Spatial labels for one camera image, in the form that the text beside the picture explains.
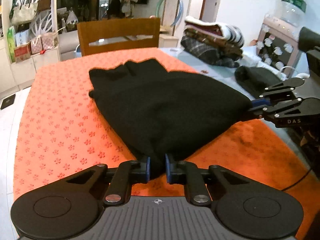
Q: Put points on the clear water bottle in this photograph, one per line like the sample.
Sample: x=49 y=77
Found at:
x=292 y=0

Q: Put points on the brown patterned folded garment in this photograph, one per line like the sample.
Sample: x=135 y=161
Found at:
x=212 y=42

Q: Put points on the white low shelf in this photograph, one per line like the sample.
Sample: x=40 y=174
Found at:
x=25 y=72

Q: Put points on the brown door frame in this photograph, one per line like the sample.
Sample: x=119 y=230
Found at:
x=205 y=0

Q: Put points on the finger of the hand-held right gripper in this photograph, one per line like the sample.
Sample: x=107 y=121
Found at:
x=282 y=86
x=282 y=107

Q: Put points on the dark hanging coat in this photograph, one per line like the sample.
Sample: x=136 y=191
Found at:
x=115 y=7

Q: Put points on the brown handbag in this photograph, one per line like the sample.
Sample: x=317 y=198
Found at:
x=44 y=5

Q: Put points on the grey plaid folded garment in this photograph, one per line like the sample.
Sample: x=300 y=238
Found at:
x=200 y=52

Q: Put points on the cardboard box with red label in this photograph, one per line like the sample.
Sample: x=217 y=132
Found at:
x=22 y=53

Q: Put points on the orange flower-print mat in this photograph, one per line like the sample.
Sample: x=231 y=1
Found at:
x=62 y=130

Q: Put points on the wooden dining chair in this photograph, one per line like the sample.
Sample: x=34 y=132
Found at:
x=117 y=32

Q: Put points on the black floor scale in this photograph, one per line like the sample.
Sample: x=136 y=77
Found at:
x=7 y=102

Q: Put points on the beige handbag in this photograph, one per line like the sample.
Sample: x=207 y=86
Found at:
x=23 y=15

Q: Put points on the beige low cabinet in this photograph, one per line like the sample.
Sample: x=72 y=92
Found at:
x=170 y=41

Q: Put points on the standing mirror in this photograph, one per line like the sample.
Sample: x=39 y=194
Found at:
x=104 y=5

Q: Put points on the grey sofa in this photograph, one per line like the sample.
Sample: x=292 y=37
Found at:
x=67 y=45

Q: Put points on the dark grey folded garment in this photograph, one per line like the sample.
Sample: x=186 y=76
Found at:
x=255 y=77

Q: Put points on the black sweater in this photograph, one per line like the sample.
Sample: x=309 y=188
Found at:
x=162 y=105

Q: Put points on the multicoloured hula hoop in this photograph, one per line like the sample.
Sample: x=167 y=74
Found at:
x=182 y=7

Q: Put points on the grey checked tablecloth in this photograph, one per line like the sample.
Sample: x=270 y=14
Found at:
x=220 y=75

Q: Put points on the pink water dispenser with stickers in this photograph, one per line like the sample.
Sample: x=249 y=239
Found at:
x=272 y=35

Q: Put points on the green packet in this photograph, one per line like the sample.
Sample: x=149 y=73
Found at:
x=11 y=42

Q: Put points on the dark olive folded garment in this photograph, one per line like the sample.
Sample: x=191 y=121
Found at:
x=310 y=38

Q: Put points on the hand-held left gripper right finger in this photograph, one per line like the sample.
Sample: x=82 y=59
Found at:
x=167 y=168

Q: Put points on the pink checked box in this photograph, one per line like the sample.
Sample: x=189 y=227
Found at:
x=36 y=45
x=50 y=42

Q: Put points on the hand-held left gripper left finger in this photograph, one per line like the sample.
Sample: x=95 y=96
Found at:
x=147 y=168

